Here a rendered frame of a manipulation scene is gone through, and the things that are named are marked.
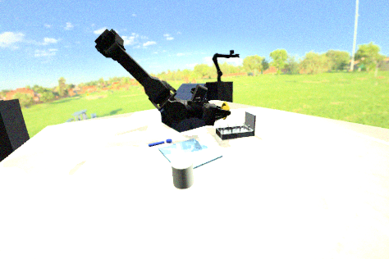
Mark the yellow plate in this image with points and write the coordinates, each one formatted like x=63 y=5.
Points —
x=225 y=107

